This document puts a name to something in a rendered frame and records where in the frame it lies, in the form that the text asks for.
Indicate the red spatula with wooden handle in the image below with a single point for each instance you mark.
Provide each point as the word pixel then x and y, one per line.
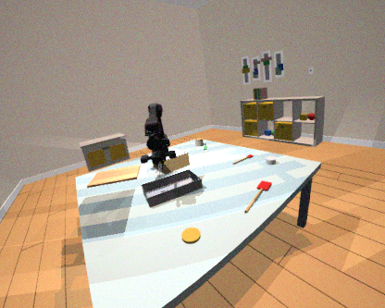
pixel 263 186

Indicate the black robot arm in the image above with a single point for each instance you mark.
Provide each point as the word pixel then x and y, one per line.
pixel 156 134

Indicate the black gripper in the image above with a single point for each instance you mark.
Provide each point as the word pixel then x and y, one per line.
pixel 171 154

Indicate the yellow round disc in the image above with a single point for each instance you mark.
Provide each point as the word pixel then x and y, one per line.
pixel 191 235

